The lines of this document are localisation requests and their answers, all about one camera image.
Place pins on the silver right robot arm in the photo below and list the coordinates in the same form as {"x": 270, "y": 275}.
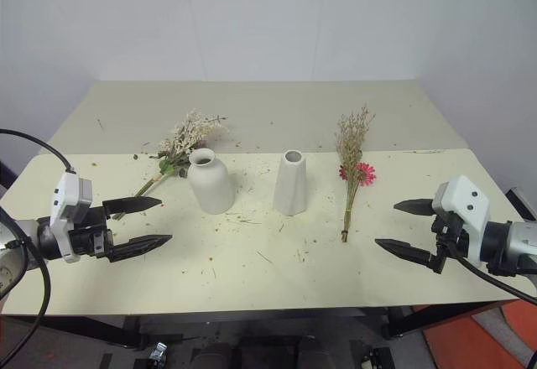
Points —
{"x": 518, "y": 239}

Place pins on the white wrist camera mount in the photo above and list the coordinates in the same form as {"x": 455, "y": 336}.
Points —
{"x": 67, "y": 193}
{"x": 465, "y": 201}

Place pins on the beige and pink flower bunch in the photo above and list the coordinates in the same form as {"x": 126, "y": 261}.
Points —
{"x": 352, "y": 151}

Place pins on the round white ceramic vase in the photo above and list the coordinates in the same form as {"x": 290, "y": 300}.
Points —
{"x": 210, "y": 184}

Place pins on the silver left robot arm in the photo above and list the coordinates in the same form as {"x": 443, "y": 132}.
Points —
{"x": 25, "y": 230}

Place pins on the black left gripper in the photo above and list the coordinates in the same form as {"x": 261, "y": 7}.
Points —
{"x": 90, "y": 235}

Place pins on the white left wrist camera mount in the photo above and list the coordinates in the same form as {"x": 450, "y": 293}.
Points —
{"x": 67, "y": 193}

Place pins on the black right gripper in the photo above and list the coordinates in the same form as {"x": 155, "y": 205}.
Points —
{"x": 451, "y": 230}

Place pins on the silver caster wheel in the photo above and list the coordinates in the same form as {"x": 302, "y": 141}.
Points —
{"x": 158, "y": 354}

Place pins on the orange floor mat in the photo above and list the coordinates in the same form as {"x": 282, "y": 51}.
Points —
{"x": 482, "y": 335}

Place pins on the black metal table frame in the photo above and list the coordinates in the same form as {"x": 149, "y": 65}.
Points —
{"x": 260, "y": 316}

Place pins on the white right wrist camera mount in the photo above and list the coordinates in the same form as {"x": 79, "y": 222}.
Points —
{"x": 465, "y": 201}

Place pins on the faceted white ceramic vase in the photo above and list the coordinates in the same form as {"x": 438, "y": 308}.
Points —
{"x": 290, "y": 188}

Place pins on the white dried flower bunch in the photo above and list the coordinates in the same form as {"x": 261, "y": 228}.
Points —
{"x": 186, "y": 136}

